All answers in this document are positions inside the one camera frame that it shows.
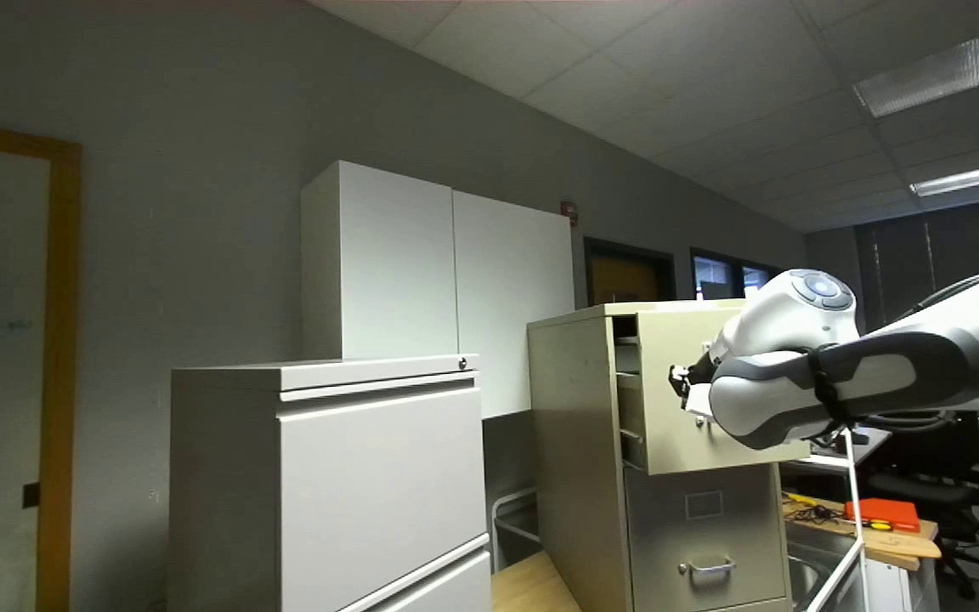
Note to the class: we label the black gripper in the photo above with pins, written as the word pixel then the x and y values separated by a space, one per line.
pixel 693 380

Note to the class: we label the beige cabinet drawer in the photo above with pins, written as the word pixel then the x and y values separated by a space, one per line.
pixel 677 327
pixel 662 538

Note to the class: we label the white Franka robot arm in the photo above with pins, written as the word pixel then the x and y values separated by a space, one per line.
pixel 907 362

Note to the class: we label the beige closed cabinet drawer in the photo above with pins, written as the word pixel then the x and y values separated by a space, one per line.
pixel 662 538

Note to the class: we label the dark interior window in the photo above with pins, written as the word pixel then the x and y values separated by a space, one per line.
pixel 728 277

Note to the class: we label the dark framed doorway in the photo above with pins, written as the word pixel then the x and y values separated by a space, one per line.
pixel 625 277

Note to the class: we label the beige metal filing cabinet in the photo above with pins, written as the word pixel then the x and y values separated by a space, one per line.
pixel 577 454

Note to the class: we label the white thin pole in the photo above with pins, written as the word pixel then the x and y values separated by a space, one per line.
pixel 849 513

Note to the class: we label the black computer monitor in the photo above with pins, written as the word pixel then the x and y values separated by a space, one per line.
pixel 941 445

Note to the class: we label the wooden work table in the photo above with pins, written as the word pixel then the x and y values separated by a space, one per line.
pixel 902 546

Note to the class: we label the black office chair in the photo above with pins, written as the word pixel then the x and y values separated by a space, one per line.
pixel 948 505

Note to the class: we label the grey lateral file cabinet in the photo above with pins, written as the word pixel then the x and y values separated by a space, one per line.
pixel 376 489

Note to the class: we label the narrow ceiling light panel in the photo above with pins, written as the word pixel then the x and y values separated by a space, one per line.
pixel 969 179

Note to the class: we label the white tall wall cabinet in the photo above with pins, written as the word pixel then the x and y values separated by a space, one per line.
pixel 400 260

